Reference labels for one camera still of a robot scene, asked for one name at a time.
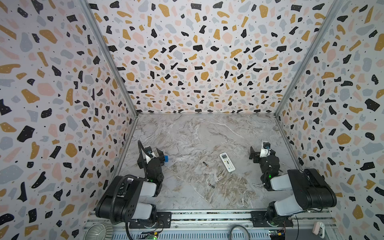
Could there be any white pink handheld device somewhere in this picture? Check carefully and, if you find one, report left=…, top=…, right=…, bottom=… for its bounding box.
left=312, top=221, right=325, bottom=239

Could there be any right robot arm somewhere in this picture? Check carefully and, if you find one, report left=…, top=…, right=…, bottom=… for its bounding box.
left=249, top=142, right=337, bottom=227

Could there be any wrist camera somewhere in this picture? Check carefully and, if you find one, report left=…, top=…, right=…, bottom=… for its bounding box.
left=260, top=142, right=271, bottom=158
left=145, top=147, right=157, bottom=159

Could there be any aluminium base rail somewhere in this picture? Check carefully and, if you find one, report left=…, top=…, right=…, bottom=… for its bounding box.
left=86, top=209, right=337, bottom=233

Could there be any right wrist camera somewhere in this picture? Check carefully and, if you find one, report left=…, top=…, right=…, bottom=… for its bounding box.
left=260, top=142, right=271, bottom=158

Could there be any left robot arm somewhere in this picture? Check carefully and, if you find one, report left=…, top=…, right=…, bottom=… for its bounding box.
left=95, top=147, right=167, bottom=228

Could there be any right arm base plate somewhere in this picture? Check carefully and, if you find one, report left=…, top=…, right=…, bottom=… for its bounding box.
left=250, top=211, right=294, bottom=228

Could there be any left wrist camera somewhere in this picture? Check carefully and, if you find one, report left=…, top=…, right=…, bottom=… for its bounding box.
left=145, top=147, right=157, bottom=159

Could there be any grey cable loop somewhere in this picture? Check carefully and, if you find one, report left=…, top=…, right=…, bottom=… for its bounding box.
left=227, top=224, right=251, bottom=240

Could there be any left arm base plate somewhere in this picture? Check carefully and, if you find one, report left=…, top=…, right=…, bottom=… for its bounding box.
left=129, top=212, right=172, bottom=230

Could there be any perforated metal cover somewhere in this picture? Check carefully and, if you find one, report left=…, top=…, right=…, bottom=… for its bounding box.
left=131, top=230, right=271, bottom=240

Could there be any white remote control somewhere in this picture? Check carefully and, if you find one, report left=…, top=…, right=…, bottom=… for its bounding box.
left=220, top=153, right=236, bottom=173

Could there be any metal ribbed lamp shade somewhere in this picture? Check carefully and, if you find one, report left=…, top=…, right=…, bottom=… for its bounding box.
left=84, top=223, right=114, bottom=240

